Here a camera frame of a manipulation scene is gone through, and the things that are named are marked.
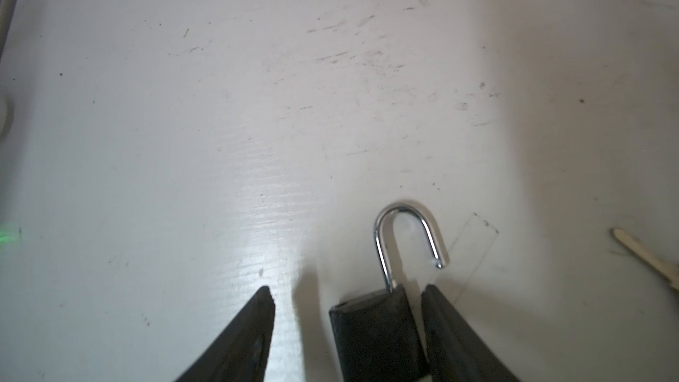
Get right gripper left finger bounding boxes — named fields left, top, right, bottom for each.
left=178, top=286, right=276, bottom=382

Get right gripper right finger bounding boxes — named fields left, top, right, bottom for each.
left=421, top=285, right=519, bottom=382

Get black padlock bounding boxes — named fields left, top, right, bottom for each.
left=329, top=203, right=446, bottom=381

